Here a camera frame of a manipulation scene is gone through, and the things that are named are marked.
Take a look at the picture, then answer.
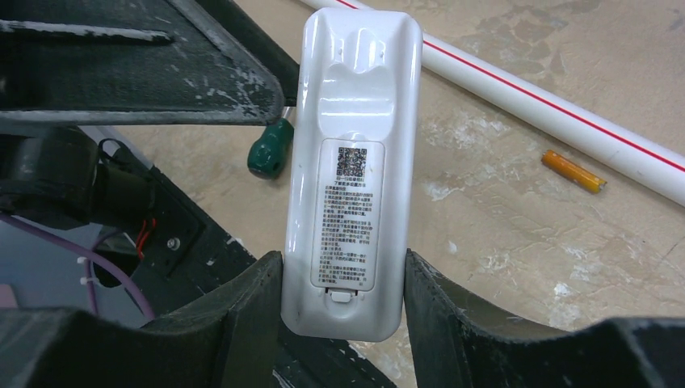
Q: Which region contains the white remote control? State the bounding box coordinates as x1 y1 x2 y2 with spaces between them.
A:
281 8 422 342

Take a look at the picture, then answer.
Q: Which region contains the white PVC pipe frame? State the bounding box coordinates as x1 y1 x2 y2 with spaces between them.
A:
299 0 685 209

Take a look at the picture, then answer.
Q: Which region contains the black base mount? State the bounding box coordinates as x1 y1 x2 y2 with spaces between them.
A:
83 126 394 387

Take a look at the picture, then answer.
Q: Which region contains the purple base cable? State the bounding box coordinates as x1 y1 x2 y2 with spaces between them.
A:
0 213 156 323

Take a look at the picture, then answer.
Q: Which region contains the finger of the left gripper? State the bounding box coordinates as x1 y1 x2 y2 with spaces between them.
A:
197 0 300 107
1 1 285 125

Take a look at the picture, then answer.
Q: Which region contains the green stubby screwdriver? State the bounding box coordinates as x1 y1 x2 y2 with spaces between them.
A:
247 107 296 180

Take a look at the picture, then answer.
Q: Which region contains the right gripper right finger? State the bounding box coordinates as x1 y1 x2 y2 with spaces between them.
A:
404 251 684 387

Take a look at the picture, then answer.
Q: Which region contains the orange battery near pipe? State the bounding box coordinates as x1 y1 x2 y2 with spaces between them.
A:
541 150 607 194

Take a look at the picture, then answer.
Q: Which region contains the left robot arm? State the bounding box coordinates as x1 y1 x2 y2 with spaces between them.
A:
1 1 299 229

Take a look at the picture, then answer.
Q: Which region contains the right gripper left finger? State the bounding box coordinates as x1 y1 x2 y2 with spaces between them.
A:
1 251 283 387

